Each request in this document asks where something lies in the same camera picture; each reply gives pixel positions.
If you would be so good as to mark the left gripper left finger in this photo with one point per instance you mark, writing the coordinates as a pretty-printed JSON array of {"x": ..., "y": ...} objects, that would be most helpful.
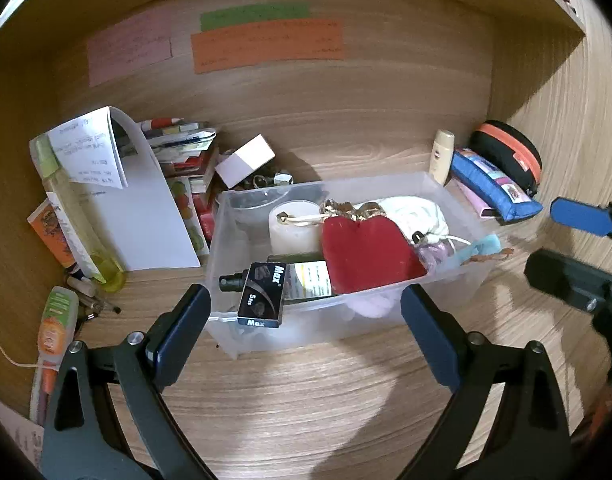
[{"x": 83, "y": 438}]

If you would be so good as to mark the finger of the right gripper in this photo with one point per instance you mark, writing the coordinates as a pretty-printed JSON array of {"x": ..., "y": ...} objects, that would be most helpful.
[
  {"x": 580, "y": 285},
  {"x": 583, "y": 217}
]

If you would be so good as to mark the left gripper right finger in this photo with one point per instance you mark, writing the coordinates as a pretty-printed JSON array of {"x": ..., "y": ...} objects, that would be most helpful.
[{"x": 529, "y": 436}]

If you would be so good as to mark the beaded charm with tag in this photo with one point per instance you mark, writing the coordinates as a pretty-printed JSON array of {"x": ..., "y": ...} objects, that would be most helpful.
[{"x": 488, "y": 248}]

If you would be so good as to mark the white drawstring cloth bag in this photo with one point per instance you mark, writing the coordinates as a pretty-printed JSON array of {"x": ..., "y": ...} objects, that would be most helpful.
[{"x": 420, "y": 220}]

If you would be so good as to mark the blue Max staples box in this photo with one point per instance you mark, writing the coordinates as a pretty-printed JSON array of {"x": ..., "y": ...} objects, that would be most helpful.
[{"x": 261, "y": 303}]

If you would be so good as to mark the red velvet pouch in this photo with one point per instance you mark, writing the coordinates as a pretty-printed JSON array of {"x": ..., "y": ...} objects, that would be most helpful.
[{"x": 364, "y": 249}]

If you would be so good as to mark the dark green dropper bottle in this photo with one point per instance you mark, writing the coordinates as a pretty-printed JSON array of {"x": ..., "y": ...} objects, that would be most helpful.
[{"x": 306, "y": 277}]

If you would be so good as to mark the cotton pad cylinder container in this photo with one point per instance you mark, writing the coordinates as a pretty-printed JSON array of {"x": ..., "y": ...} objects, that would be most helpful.
[{"x": 295, "y": 228}]

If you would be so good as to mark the receipt paper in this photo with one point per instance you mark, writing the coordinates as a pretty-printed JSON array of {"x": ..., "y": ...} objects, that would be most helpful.
[{"x": 27, "y": 435}]

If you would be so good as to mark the orange green tube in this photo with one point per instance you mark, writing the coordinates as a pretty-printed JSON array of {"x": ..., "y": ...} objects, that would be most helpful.
[{"x": 58, "y": 322}]

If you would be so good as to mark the blue colourful pencil case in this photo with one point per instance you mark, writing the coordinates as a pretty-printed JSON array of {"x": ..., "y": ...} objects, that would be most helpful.
[{"x": 493, "y": 186}]

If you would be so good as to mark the black orange zip case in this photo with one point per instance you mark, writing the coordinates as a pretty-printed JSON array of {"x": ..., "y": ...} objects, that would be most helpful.
[{"x": 510, "y": 151}]

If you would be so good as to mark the yellow-green spray bottle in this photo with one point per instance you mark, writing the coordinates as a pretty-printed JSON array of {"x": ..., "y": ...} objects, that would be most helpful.
[{"x": 96, "y": 261}]

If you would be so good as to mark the cream lotion bottle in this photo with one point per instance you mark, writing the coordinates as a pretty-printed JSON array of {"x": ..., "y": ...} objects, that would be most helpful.
[{"x": 441, "y": 156}]

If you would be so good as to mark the orange booklet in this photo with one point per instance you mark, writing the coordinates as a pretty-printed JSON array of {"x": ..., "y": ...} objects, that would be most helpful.
[{"x": 44, "y": 222}]

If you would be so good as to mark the clear plastic storage bin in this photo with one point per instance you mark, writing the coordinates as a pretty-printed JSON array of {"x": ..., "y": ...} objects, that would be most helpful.
[{"x": 242, "y": 238}]

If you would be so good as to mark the white folded paper sheet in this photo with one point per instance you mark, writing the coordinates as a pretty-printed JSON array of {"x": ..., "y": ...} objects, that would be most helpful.
[{"x": 122, "y": 190}]

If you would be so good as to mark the white ceramic bowl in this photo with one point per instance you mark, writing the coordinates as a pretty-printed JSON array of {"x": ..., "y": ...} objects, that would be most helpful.
[{"x": 254, "y": 198}]

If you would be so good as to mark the stack of books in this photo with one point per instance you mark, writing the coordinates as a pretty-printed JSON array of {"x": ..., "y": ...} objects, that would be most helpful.
[{"x": 187, "y": 151}]

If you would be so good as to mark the small white pink box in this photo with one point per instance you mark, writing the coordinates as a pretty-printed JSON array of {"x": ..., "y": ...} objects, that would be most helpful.
[{"x": 243, "y": 162}]

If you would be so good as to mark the orange paper note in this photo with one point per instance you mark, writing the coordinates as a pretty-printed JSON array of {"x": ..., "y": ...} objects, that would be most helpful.
[{"x": 269, "y": 41}]

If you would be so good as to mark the pink paper note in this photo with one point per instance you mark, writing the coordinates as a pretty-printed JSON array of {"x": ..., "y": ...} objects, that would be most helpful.
[{"x": 125, "y": 47}]

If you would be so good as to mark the green paper note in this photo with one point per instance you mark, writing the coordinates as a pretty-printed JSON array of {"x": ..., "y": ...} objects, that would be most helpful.
[{"x": 252, "y": 13}]

